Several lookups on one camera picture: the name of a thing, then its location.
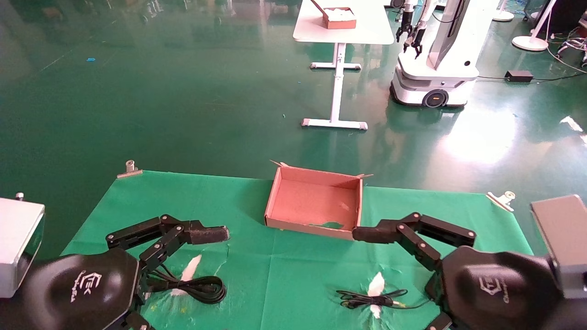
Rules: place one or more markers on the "black power adapter brick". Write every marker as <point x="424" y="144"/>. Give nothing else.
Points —
<point x="519" y="75"/>

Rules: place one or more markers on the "white wheeled robot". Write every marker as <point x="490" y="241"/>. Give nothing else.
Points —
<point x="440" y="68"/>

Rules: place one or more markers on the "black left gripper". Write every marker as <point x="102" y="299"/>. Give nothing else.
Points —
<point x="78" y="288"/>

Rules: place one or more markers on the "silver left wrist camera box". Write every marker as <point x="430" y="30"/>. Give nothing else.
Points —
<point x="16" y="238"/>

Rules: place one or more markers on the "dark robot left arm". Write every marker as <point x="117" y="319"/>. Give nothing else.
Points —
<point x="9" y="316"/>

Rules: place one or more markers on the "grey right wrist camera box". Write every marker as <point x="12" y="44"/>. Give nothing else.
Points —
<point x="564" y="238"/>

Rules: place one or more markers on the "white height-adjustable table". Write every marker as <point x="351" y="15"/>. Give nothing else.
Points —
<point x="344" y="34"/>

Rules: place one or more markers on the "dark robot right arm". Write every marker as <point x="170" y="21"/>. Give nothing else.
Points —
<point x="571" y="316"/>

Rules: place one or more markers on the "green table cloth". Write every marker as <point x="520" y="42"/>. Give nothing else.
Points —
<point x="284" y="275"/>

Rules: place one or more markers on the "small cardboard box white filling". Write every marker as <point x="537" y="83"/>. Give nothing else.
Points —
<point x="340" y="20"/>

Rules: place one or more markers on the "silver binder clip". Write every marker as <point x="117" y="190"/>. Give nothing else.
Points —
<point x="502" y="200"/>
<point x="130" y="169"/>

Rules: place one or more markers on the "white floor scrap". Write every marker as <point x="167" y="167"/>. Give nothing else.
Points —
<point x="571" y="123"/>

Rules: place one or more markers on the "small black robot gripper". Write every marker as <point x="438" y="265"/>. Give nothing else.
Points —
<point x="416" y="43"/>
<point x="404" y="31"/>

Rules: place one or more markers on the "white round stand base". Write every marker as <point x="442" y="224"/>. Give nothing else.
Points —
<point x="503" y="16"/>
<point x="529" y="43"/>

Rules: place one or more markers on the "open brown cardboard box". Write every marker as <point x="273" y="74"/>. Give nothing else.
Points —
<point x="312" y="201"/>

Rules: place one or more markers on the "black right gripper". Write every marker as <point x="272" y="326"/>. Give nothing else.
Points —
<point x="495" y="288"/>

